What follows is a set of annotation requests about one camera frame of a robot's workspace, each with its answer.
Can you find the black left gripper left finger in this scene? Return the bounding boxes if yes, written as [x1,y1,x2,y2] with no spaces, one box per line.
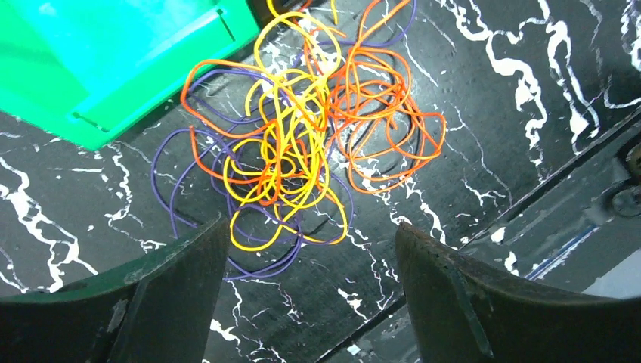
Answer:
[1,219,230,362]

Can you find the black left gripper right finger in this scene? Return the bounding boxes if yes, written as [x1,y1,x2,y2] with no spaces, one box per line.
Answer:
[395,223,640,362]

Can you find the yellow cable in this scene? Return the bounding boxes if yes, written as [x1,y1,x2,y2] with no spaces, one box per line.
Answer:
[222,0,349,253]

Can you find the orange cable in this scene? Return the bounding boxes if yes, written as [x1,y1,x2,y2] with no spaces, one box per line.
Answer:
[180,0,447,207]

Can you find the green plastic bin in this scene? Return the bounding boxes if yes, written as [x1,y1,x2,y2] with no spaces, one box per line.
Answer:
[1,1,259,150]

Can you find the purple cable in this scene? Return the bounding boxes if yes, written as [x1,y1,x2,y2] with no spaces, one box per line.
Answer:
[150,0,419,281]

